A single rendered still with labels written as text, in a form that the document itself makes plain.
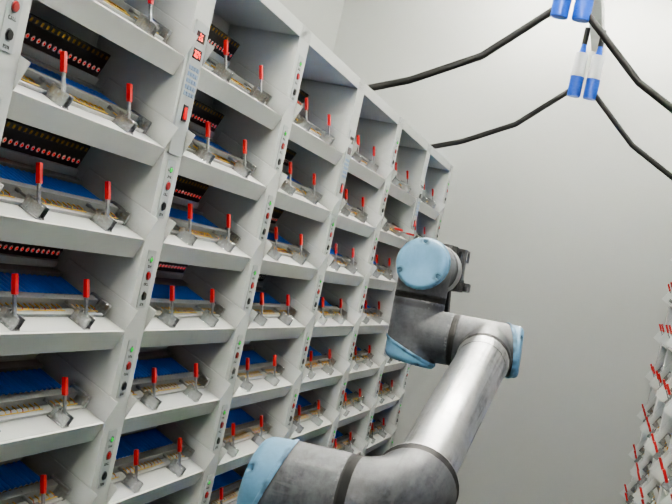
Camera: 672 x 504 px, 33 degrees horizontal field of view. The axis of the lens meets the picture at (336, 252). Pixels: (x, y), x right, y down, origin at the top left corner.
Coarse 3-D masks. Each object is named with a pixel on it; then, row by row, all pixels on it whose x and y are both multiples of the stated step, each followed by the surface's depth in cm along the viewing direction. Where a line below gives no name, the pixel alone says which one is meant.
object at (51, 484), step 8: (48, 480) 229; (24, 488) 219; (32, 488) 221; (48, 488) 227; (0, 496) 210; (8, 496) 212; (16, 496) 214; (32, 496) 222; (48, 496) 226; (56, 496) 228
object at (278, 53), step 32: (256, 32) 303; (256, 64) 302; (288, 64) 300; (288, 96) 301; (224, 128) 303; (256, 128) 301; (224, 192) 302; (256, 224) 300; (256, 256) 303; (224, 288) 301; (192, 352) 302; (224, 352) 300
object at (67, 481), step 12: (36, 456) 234; (48, 456) 234; (36, 468) 234; (48, 468) 233; (60, 468) 233; (60, 480) 232; (72, 480) 232; (60, 492) 231; (72, 492) 232; (84, 492) 231
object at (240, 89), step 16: (208, 48) 241; (224, 48) 258; (208, 64) 262; (224, 64) 258; (208, 80) 248; (224, 80) 257; (240, 80) 282; (256, 80) 302; (224, 96) 260; (240, 96) 268; (256, 96) 284; (272, 96) 300; (240, 112) 274; (256, 112) 283; (272, 112) 292; (272, 128) 299
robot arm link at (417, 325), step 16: (400, 304) 196; (416, 304) 194; (432, 304) 195; (400, 320) 195; (416, 320) 194; (432, 320) 194; (448, 320) 194; (400, 336) 195; (416, 336) 194; (432, 336) 193; (400, 352) 194; (416, 352) 194; (432, 352) 194; (432, 368) 197
